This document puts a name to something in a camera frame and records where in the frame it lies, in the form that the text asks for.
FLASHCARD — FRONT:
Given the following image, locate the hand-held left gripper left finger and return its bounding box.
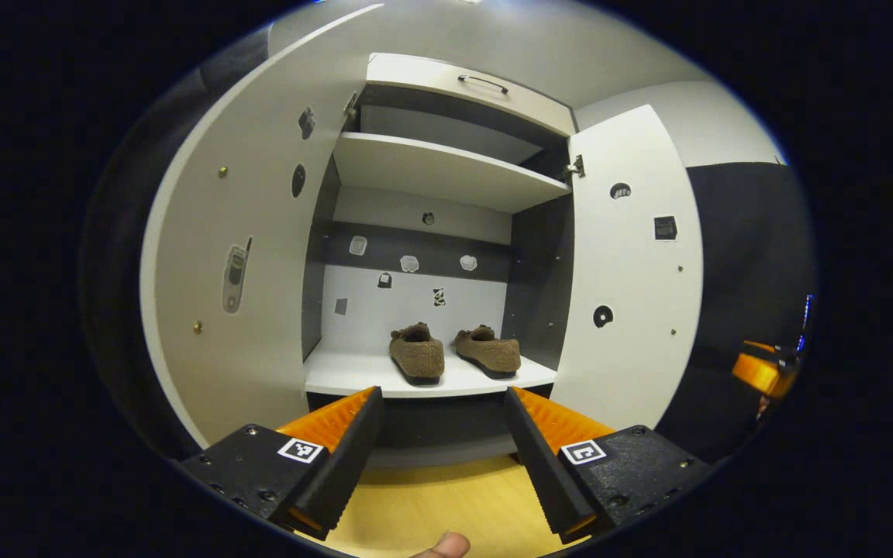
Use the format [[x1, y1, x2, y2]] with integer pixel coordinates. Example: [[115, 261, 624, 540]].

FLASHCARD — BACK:
[[180, 386, 386, 542]]

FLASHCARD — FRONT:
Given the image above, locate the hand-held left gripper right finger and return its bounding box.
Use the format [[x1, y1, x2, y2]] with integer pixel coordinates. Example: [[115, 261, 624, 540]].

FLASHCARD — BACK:
[[503, 387, 712, 545]]

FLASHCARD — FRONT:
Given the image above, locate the brown fuzzy shoe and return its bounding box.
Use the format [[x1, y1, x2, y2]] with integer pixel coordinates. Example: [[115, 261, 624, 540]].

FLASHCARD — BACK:
[[454, 325, 522, 380], [389, 322, 446, 387]]

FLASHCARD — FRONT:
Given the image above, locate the white shoe cabinet door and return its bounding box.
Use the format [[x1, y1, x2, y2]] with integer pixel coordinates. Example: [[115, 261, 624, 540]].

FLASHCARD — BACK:
[[549, 105, 705, 432], [139, 4, 385, 450]]

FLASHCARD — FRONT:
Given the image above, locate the white cabinet drawer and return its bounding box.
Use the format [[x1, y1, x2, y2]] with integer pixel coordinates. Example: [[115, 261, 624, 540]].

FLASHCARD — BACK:
[[365, 53, 578, 138]]

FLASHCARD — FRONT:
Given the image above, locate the black backdrop cloth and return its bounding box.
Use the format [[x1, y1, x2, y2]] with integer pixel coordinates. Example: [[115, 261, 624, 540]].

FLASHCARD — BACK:
[[82, 27, 816, 466]]

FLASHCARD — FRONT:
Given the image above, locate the metal drawer handle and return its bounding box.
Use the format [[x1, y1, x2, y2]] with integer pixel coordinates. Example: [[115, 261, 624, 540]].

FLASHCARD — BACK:
[[458, 74, 509, 95]]

